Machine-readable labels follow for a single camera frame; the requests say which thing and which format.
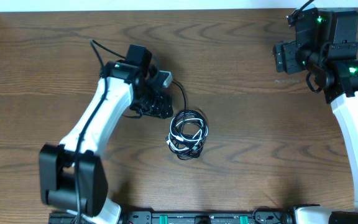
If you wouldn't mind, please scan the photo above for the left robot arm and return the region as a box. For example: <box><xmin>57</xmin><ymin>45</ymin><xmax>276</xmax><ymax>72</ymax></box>
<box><xmin>39</xmin><ymin>45</ymin><xmax>173</xmax><ymax>223</ymax></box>

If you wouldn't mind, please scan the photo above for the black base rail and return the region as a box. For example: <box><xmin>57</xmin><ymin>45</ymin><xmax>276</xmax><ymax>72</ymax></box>
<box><xmin>48</xmin><ymin>203</ymin><xmax>323</xmax><ymax>224</ymax></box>

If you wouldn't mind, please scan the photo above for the black USB cable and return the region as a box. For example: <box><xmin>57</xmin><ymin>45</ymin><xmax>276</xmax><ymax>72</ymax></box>
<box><xmin>165</xmin><ymin>80</ymin><xmax>209</xmax><ymax>161</ymax></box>

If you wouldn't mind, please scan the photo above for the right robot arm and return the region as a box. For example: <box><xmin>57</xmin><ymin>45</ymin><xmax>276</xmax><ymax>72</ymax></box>
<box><xmin>272</xmin><ymin>1</ymin><xmax>358</xmax><ymax>223</ymax></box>

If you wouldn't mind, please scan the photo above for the white USB cable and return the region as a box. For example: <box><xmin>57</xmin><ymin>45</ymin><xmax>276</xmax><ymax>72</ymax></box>
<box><xmin>165</xmin><ymin>115</ymin><xmax>209</xmax><ymax>152</ymax></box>

